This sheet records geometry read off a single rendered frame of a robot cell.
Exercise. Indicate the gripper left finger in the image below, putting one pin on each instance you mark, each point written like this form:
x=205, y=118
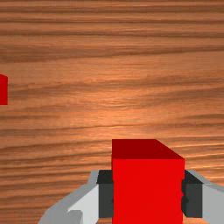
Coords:
x=87, y=198

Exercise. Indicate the red cube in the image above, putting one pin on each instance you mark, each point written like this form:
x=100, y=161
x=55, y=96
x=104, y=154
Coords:
x=147, y=189
x=3, y=90

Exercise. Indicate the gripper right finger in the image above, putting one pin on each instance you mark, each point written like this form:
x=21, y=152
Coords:
x=204, y=201

